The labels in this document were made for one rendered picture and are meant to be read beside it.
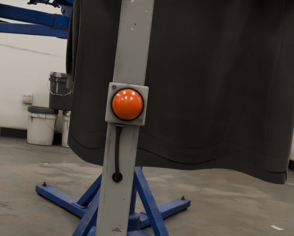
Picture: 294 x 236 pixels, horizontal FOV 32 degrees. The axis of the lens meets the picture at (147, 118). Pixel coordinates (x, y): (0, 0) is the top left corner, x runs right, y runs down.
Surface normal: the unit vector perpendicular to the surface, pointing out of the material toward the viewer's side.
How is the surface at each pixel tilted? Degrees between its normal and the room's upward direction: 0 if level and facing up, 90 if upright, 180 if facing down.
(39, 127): 93
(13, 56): 90
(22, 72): 90
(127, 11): 90
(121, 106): 100
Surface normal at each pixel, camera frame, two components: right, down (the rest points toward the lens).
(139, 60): 0.09, 0.07
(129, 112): 0.17, 0.55
